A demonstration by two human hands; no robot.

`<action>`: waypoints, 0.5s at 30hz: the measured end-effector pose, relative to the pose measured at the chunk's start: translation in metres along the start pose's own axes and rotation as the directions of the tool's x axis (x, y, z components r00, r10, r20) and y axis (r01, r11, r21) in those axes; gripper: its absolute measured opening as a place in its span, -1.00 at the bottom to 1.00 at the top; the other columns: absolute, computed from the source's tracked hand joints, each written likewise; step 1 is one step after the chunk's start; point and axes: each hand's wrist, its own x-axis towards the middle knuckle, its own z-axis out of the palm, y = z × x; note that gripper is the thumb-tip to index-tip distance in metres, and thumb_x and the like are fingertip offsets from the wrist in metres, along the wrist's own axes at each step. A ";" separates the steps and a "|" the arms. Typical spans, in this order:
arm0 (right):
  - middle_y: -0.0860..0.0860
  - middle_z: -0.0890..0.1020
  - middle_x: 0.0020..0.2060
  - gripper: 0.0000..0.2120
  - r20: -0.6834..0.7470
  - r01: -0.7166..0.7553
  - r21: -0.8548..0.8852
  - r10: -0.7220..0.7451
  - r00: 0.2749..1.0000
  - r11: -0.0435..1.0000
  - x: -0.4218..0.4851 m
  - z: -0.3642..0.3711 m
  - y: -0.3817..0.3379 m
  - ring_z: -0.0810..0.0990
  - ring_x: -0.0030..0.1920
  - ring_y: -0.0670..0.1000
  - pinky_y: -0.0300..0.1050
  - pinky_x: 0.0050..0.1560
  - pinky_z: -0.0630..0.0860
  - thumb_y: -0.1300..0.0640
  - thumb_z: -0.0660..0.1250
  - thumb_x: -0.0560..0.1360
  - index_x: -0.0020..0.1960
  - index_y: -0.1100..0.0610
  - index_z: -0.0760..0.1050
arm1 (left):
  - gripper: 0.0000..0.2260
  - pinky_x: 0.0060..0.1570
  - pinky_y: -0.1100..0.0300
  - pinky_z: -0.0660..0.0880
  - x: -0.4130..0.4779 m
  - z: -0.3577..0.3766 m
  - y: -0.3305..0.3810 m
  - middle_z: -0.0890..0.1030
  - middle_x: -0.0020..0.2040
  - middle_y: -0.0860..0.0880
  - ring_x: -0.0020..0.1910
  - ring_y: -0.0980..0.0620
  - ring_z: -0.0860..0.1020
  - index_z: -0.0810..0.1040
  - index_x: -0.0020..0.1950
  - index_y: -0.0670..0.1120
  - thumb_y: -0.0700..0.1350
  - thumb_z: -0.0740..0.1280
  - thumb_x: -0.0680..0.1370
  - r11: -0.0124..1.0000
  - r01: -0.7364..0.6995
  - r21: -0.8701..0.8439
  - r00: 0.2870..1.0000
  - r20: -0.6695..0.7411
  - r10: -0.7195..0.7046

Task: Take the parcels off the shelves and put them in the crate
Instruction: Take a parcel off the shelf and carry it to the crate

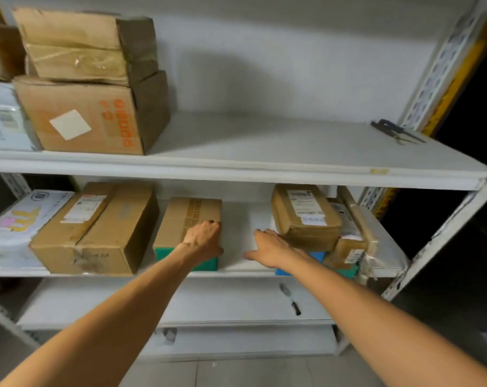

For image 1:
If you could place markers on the small long brown box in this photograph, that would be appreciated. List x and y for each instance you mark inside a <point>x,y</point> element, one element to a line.
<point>348,249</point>

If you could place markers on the white printed carton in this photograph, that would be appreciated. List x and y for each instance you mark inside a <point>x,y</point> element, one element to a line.
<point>17,233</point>

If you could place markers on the person's left forearm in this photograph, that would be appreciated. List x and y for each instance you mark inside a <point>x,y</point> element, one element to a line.
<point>98,326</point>

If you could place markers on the squat cardboard box white label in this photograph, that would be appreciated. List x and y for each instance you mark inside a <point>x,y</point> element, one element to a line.
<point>304,233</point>

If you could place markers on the person's right hand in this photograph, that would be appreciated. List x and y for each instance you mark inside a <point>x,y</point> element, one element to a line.
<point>275,253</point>

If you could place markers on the large box orange print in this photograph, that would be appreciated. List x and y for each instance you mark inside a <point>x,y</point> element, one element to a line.
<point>38,100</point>

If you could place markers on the large dusty cardboard box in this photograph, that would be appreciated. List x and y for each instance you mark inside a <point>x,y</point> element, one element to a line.
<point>66,44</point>

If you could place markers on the small blue box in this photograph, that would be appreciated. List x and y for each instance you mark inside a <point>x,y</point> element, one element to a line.
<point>318,256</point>

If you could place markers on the crumpled grey plastic wrap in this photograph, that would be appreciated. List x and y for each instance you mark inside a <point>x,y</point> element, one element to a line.
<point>169,335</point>

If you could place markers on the slim dark tool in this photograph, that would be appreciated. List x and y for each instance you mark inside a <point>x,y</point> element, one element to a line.
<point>295,308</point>

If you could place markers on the wide low cardboard box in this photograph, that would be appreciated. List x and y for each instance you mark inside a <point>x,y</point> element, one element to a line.
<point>106,233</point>

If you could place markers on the person's left hand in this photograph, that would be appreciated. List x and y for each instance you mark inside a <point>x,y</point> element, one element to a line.
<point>203,241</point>

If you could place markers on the paper-wrapped taped parcel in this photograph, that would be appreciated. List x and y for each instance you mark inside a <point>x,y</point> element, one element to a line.
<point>366,225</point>

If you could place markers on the white metal shelf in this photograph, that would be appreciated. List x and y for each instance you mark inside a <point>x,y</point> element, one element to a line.
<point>267,137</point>

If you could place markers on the person's right forearm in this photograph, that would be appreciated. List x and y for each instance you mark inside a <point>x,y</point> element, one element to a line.
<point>388,330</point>

